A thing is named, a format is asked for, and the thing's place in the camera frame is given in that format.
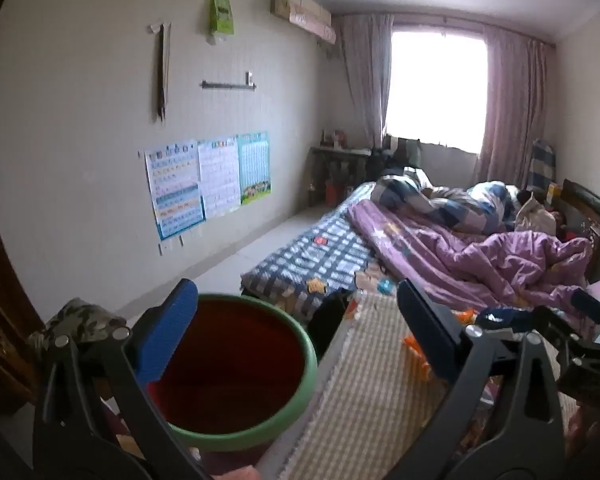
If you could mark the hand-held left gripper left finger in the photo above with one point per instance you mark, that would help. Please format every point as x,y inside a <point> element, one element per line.
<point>165,332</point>

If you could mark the dark blue cloth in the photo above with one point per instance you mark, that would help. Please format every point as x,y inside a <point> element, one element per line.
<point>500,317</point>

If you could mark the woven straw mat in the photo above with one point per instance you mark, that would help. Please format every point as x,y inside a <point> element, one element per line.
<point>370,400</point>

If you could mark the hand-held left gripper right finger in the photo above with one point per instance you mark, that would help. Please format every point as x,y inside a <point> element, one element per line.
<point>425,332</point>

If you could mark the wall air conditioner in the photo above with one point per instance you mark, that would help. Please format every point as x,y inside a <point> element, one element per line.
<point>305,15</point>

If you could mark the small red container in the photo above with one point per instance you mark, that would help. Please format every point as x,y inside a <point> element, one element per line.
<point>332,192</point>

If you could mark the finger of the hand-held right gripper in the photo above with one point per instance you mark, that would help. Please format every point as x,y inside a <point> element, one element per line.
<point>575,332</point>
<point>587,300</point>

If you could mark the brown wooden door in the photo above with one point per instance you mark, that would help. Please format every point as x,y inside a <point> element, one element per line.
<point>0,310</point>

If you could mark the purple quilt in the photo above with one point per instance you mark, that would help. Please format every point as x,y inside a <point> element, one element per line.
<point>430,245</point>

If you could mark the pink curtain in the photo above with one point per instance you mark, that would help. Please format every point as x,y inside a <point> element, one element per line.
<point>512,110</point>
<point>362,80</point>

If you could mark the bright window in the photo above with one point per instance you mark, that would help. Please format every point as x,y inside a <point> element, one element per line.
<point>435,90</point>

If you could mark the green edged chart wall poster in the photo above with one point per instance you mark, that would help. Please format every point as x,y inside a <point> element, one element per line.
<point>254,167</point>

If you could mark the blue chart wall poster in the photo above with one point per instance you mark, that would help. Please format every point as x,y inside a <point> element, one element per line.
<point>175,190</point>

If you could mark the white chart wall poster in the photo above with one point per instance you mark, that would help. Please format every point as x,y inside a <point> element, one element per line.
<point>219,175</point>

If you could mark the blue grid bed sheet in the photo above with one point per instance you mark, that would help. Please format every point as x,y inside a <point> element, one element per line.
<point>320,255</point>

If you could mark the orange snack packet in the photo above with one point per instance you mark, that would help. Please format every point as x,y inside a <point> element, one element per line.
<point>415,355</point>

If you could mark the metal wall rail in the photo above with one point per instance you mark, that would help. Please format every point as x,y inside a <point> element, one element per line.
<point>227,85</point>

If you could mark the wooden headboard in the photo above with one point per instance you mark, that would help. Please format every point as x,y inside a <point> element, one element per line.
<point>592,210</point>

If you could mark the green hanging wall pouch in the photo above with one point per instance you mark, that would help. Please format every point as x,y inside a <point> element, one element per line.
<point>221,15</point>

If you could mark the blue plaid quilt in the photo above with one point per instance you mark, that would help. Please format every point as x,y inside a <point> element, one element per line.
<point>430,200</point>

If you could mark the beige pillow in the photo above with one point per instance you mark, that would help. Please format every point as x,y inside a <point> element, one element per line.
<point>532,217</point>

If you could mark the folded metal wall hanger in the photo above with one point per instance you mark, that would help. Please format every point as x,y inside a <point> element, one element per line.
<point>161,70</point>

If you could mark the camouflage cloth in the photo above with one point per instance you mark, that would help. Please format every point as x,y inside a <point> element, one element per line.
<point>80,315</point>

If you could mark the red bucket with green rim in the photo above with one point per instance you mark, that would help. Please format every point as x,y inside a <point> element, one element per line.
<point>230,360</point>

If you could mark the dark wooden desk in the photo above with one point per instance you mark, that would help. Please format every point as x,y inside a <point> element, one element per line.
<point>340,152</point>

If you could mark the plaid cushion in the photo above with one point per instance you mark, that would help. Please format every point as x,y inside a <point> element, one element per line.
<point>542,167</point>

